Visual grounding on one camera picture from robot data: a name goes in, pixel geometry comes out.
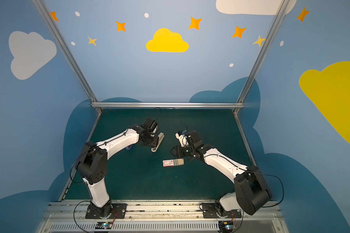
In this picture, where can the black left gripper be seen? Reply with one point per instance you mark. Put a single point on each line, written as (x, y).
(157, 140)

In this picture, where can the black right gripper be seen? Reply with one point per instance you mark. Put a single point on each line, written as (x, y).
(179, 149)

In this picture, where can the red white staple box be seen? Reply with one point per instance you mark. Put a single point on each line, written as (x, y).
(173, 162)

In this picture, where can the beige black stapler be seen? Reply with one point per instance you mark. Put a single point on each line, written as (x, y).
(160, 138)

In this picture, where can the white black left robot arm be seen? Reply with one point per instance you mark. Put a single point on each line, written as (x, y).
(92, 164)

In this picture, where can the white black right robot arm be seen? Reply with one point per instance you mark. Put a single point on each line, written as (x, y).
(251, 190)

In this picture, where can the aluminium back crossbar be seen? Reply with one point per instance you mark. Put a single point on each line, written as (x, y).
(166, 105)

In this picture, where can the right green circuit board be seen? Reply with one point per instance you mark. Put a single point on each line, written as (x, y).
(225, 227)

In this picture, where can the green circuit board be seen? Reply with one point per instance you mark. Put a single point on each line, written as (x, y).
(225, 227)
(103, 225)

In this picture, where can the left green circuit board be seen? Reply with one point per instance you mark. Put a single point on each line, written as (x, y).
(103, 225)

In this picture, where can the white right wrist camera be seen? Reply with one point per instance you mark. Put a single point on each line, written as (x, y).
(182, 137)

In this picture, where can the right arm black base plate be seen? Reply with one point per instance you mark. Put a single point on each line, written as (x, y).
(213, 210)

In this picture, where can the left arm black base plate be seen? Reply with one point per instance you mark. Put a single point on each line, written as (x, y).
(108, 211)

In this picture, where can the aluminium front rail frame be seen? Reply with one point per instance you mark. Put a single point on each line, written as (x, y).
(157, 216)

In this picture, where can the left aluminium frame post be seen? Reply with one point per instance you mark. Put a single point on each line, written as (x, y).
(53, 28)

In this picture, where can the aluminium frame post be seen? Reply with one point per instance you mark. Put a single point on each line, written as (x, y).
(53, 28)
(270, 36)

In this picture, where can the right aluminium frame post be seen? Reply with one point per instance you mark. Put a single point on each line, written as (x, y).
(270, 36)

